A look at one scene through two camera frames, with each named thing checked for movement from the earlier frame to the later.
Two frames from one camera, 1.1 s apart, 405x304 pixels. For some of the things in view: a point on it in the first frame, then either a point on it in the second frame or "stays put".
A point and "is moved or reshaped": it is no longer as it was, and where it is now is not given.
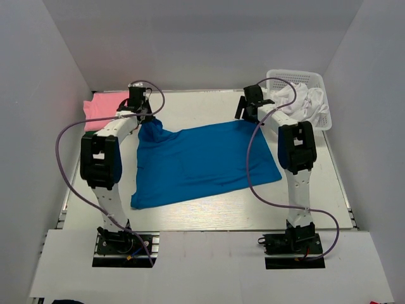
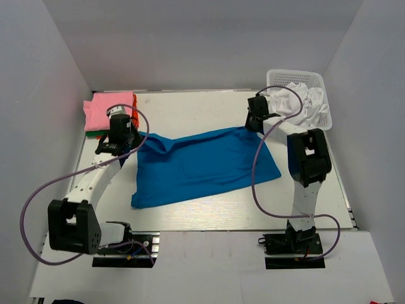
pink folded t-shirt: [102, 104] stays put
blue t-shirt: [193, 163] is moved or reshaped
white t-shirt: [308, 105] stays put
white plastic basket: [311, 79] stays put
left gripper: [147, 104] to [139, 139]
